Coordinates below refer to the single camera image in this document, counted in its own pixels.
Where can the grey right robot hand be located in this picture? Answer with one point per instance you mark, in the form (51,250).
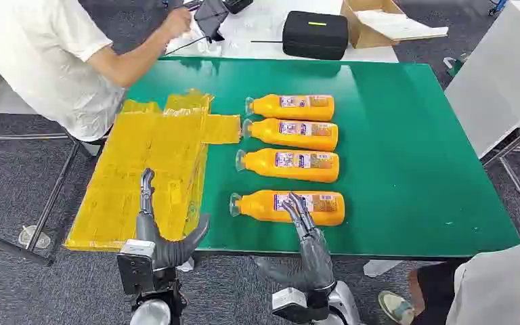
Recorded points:
(316,264)

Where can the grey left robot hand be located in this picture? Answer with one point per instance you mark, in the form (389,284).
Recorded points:
(170,253)

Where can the orange drink bottle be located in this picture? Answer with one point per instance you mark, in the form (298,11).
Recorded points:
(255,208)
(264,108)
(260,165)
(264,134)

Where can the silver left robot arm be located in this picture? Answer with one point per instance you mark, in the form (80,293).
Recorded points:
(152,312)

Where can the white table foot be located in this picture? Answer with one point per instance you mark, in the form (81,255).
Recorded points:
(381,268)

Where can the yellow sheet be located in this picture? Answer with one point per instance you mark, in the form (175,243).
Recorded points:
(121,179)

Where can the pale sneaker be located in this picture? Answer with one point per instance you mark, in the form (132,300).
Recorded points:
(397,307)

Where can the green table mat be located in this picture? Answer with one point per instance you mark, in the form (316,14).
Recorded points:
(399,157)

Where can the round floor disc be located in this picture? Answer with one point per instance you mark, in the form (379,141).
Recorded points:
(33,237)

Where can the seated person in grey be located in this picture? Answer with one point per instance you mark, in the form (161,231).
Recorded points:
(497,287)

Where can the clear plastic bag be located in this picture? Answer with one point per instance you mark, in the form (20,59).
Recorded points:
(206,47)

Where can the black zip case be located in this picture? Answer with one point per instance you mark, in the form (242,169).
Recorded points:
(314,38)

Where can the person's right hand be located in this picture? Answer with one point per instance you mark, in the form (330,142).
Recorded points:
(177,22)

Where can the person beside table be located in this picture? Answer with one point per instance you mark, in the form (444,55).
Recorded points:
(40,58)

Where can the cardboard box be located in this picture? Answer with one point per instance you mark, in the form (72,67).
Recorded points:
(354,31)

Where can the dark tablet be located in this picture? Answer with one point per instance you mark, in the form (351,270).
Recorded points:
(210,15)

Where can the green and white object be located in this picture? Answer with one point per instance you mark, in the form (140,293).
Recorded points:
(453,66)

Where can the black phone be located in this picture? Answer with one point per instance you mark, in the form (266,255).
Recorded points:
(193,4)

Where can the white board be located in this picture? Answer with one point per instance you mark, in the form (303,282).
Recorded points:
(399,24)

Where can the black device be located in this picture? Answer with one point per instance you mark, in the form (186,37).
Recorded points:
(237,4)

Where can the white side table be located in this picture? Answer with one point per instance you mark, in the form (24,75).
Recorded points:
(502,76)

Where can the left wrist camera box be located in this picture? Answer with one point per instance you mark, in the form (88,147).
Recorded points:
(135,264)

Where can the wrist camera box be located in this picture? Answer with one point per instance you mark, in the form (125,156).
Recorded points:
(289,305)
(135,264)

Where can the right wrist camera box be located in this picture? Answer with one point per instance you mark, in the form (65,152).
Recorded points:
(289,305)

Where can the metal table frame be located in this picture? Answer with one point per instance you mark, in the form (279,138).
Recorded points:
(51,197)

